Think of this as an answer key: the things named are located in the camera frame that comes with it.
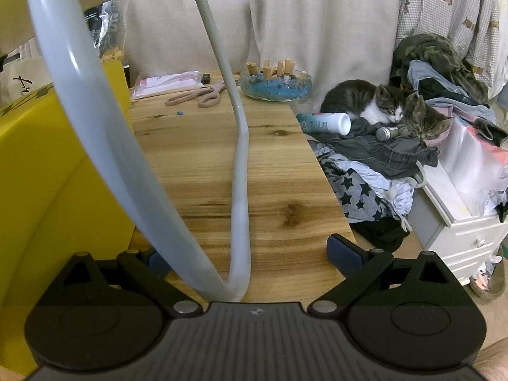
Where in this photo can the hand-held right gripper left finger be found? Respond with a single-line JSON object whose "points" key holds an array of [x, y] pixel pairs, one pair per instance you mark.
{"points": [[159, 264]]}

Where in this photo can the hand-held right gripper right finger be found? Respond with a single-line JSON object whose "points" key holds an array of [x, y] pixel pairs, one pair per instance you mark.
{"points": [[341, 254]]}

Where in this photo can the yellow shoe box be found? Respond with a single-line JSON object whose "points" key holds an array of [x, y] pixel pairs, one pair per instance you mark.
{"points": [[51, 190]]}

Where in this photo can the black cloth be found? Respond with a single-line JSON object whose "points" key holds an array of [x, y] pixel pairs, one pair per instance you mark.
{"points": [[381, 232]]}

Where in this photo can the star print cloth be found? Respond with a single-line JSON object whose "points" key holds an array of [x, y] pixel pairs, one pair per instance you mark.
{"points": [[357, 194]]}

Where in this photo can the white folding lap table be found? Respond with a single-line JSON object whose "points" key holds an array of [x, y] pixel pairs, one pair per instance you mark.
{"points": [[234, 190]]}

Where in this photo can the wooden desk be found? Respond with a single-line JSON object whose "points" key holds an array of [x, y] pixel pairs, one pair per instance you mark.
{"points": [[274, 170]]}

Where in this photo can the dark grey jeans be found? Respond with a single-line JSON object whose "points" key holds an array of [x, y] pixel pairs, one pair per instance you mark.
{"points": [[381, 151]]}

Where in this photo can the white nightstand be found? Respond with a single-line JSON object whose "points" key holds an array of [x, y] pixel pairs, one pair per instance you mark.
{"points": [[452, 238]]}

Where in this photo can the small silver bottle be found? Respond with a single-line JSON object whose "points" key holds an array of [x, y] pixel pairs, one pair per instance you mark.
{"points": [[385, 133]]}

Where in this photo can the white and teal tube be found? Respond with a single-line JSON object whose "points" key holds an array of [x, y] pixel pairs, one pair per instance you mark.
{"points": [[325, 122]]}

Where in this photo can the grey and white kitten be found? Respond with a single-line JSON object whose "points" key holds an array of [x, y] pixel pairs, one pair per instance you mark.
{"points": [[353, 97]]}

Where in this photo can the brown tabby kitten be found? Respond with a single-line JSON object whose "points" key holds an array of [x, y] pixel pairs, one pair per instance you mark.
{"points": [[426, 121]]}

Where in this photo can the pink plastic packet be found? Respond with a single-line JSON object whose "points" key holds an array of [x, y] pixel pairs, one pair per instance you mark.
{"points": [[166, 84]]}

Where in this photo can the glass ashtray with blue beads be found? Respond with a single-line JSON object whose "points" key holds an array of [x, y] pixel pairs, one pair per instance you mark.
{"points": [[276, 86]]}

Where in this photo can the pink cloth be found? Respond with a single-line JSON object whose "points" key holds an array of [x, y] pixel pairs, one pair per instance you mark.
{"points": [[472, 117]]}

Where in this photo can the cluster of cigarette butts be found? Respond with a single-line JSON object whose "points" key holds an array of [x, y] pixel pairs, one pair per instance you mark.
{"points": [[278, 68]]}

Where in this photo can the camouflage garment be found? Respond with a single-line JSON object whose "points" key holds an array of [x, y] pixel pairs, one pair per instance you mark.
{"points": [[432, 53]]}

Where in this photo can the beige curtain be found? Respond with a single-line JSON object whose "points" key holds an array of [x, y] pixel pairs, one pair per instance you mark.
{"points": [[317, 27]]}

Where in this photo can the beige paper bag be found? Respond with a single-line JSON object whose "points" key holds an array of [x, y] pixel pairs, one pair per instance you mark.
{"points": [[24, 75]]}

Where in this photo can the clear bag with black label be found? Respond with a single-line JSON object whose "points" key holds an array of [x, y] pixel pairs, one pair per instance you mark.
{"points": [[104, 24]]}

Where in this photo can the bear print blanket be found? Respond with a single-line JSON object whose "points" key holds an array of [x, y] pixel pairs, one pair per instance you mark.
{"points": [[448, 4]]}

